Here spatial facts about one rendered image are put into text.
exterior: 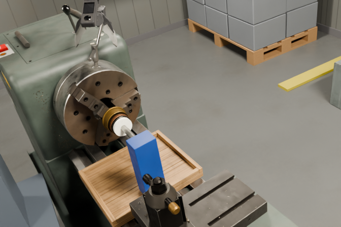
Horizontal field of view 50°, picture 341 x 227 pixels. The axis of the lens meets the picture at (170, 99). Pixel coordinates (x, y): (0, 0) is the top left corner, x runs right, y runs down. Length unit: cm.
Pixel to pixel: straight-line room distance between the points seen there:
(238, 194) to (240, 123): 187
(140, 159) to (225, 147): 166
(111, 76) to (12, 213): 60
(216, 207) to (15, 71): 88
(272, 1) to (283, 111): 112
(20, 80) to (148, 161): 57
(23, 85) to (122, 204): 57
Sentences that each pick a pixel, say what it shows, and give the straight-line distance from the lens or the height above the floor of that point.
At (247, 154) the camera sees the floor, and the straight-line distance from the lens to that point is 270.
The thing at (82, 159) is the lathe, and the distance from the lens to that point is 155.
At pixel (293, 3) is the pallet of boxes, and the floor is 50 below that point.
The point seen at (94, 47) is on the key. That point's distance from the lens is 133.
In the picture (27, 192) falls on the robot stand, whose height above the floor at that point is 75.
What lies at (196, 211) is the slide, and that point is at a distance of 110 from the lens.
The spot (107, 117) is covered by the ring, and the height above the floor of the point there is 111.
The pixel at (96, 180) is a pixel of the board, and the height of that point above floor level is 89.
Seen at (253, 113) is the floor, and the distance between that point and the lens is 308.
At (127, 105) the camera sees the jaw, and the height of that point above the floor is 109.
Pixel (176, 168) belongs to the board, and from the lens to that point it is 136.
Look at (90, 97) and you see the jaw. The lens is 131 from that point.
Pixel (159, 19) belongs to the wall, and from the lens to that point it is 472.
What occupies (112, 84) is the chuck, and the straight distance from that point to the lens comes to 137.
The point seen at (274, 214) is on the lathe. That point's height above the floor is 92.
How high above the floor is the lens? 182
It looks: 33 degrees down
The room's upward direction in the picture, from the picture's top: 10 degrees counter-clockwise
